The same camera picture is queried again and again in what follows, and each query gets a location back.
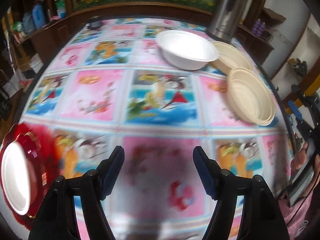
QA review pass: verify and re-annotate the white foam bowl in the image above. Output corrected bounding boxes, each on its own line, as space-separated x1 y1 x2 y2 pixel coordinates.
156 30 219 71

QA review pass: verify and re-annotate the red scalloped charger plate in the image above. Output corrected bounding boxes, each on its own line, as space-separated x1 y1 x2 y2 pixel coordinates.
1 123 59 230

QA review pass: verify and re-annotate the dark wooden cabinet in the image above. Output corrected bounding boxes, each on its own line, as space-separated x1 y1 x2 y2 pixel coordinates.
25 2 212 63

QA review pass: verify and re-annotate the colourful floral tablecloth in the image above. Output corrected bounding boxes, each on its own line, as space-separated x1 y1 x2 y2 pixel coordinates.
20 18 292 239

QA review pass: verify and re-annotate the small black jar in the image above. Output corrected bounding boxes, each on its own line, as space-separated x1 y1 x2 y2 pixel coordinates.
87 16 103 30

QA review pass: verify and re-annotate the stainless steel thermos jug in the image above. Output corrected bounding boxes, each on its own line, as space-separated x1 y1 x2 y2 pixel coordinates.
206 0 247 43

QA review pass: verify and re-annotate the white foam plate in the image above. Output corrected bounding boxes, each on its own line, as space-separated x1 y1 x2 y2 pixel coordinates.
1 141 38 216

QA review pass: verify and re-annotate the beige ribbed plastic bowl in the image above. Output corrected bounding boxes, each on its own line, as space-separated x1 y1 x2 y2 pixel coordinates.
227 68 276 126

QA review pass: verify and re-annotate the blue detergent jug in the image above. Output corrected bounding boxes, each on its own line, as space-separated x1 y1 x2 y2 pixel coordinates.
32 4 46 30

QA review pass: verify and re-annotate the person's right hand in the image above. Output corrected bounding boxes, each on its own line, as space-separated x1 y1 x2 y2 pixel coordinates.
290 139 318 198

